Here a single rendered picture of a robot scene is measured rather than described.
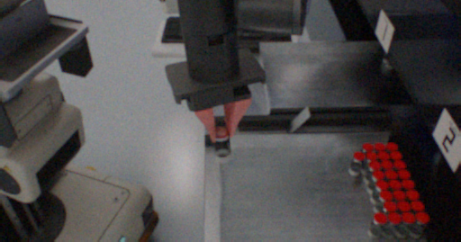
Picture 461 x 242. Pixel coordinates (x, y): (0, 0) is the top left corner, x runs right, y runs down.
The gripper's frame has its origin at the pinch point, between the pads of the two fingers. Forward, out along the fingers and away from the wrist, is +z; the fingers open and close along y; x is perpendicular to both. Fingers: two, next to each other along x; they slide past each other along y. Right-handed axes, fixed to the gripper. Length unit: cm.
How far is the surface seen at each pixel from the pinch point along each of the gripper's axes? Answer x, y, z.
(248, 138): 21.4, 9.8, 21.8
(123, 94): 167, -18, 100
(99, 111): 157, -32, 100
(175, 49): 74, 4, 28
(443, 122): 3.1, 37.9, 12.6
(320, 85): 36, 33, 25
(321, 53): 49, 39, 24
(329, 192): 6.5, 20.2, 26.2
